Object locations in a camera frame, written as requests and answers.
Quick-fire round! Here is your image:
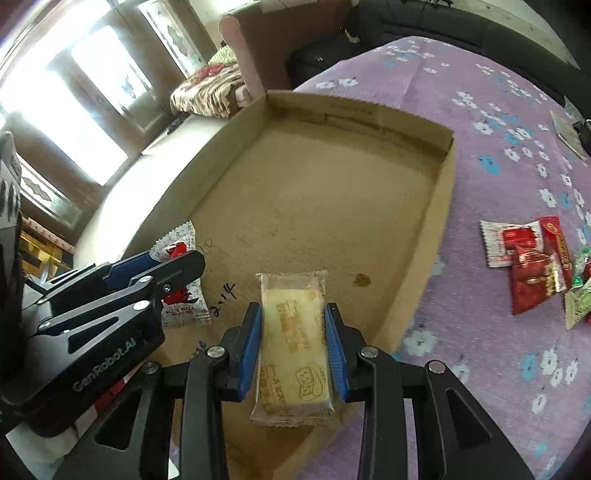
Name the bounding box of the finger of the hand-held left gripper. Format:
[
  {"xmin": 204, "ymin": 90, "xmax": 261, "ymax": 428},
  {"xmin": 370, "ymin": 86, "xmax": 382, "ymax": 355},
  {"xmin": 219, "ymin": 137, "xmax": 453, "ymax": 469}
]
[
  {"xmin": 36, "ymin": 250, "xmax": 206, "ymax": 336},
  {"xmin": 44, "ymin": 250, "xmax": 160, "ymax": 302}
]

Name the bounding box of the brown armchair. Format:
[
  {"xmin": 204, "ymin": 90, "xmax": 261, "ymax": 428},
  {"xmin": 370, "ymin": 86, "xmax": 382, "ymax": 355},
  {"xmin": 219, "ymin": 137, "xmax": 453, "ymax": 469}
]
[{"xmin": 219, "ymin": 0, "xmax": 366, "ymax": 108}]

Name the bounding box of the beige bench cushion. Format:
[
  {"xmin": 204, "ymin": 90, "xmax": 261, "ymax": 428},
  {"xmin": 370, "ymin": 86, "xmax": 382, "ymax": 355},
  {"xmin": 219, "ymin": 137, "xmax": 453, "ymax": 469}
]
[{"xmin": 74, "ymin": 112, "xmax": 242, "ymax": 271}]

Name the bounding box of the red white rice cracker packet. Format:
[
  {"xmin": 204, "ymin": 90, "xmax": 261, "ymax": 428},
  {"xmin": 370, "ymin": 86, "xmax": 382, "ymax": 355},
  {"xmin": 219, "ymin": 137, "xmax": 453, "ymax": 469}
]
[{"xmin": 154, "ymin": 220, "xmax": 213, "ymax": 329}]

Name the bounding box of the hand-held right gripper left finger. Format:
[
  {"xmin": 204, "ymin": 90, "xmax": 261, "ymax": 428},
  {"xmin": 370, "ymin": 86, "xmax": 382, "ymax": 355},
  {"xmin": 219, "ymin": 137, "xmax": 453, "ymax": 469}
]
[{"xmin": 53, "ymin": 302, "xmax": 264, "ymax": 480}]

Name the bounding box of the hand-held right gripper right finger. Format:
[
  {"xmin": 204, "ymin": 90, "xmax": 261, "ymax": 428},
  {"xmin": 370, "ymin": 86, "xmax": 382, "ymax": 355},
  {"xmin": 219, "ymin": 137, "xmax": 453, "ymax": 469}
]
[{"xmin": 323, "ymin": 303, "xmax": 536, "ymax": 480}]

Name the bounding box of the dark red foil snack packet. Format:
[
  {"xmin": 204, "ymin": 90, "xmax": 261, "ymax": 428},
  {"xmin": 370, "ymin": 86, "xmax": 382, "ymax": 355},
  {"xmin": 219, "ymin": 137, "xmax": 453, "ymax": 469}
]
[{"xmin": 510, "ymin": 244, "xmax": 567, "ymax": 315}]

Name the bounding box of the red gold snack packet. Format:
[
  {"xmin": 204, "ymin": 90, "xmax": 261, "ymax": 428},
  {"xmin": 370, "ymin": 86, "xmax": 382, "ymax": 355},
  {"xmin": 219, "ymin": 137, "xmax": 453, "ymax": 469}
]
[{"xmin": 537, "ymin": 215, "xmax": 574, "ymax": 296}]

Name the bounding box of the red patterned blanket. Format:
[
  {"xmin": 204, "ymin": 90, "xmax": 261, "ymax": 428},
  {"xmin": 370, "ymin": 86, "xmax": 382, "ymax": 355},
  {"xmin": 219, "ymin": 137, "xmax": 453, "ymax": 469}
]
[{"xmin": 169, "ymin": 45, "xmax": 253, "ymax": 122}]

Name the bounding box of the small white red packet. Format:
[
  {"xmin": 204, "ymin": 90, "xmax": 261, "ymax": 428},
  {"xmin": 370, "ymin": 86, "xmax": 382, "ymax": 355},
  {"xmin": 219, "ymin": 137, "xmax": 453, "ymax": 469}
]
[{"xmin": 479, "ymin": 219, "xmax": 544, "ymax": 269}]

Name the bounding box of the shallow cardboard box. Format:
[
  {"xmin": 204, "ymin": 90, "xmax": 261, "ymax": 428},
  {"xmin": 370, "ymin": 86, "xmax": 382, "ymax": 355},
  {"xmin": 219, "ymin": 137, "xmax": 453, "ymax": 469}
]
[{"xmin": 111, "ymin": 90, "xmax": 457, "ymax": 480}]

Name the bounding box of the carved wooden side cabinet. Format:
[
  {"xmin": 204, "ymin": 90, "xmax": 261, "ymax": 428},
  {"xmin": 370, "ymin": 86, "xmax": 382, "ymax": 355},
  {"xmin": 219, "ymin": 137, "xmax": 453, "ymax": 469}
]
[{"xmin": 17, "ymin": 157, "xmax": 89, "ymax": 234}]

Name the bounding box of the black round device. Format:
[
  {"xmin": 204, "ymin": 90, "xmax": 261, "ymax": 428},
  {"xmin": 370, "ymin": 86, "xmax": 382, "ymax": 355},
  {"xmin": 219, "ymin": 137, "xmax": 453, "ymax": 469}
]
[{"xmin": 574, "ymin": 118, "xmax": 591, "ymax": 154}]

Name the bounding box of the green clear wrapped candy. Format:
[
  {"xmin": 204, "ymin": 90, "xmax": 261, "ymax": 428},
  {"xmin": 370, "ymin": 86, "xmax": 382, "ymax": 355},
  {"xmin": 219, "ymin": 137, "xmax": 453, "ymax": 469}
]
[{"xmin": 571, "ymin": 246, "xmax": 591, "ymax": 282}]

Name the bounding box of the purple floral tablecloth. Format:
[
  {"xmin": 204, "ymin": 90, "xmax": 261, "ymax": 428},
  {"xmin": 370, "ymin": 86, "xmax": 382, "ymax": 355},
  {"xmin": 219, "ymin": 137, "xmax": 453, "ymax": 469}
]
[{"xmin": 168, "ymin": 34, "xmax": 591, "ymax": 480}]

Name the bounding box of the green white candy packet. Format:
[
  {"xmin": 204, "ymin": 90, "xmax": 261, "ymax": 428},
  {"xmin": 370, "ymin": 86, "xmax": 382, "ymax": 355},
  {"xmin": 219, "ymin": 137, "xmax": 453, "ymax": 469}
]
[{"xmin": 564, "ymin": 276, "xmax": 591, "ymax": 331}]

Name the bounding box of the clear cheese biscuit packet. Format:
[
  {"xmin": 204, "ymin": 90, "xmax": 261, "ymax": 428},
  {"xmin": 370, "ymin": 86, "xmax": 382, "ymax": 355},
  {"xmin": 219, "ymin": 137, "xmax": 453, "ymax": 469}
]
[{"xmin": 249, "ymin": 270, "xmax": 336, "ymax": 428}]

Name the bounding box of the wooden glass door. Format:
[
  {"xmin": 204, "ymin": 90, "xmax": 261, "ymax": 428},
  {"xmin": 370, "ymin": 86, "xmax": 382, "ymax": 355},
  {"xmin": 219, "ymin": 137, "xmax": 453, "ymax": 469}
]
[{"xmin": 0, "ymin": 0, "xmax": 223, "ymax": 188}]

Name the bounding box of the olive flat booklet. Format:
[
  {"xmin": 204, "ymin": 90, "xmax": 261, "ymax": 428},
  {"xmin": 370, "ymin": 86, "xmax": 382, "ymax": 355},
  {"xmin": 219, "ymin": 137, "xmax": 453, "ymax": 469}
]
[{"xmin": 549, "ymin": 109, "xmax": 591, "ymax": 163}]

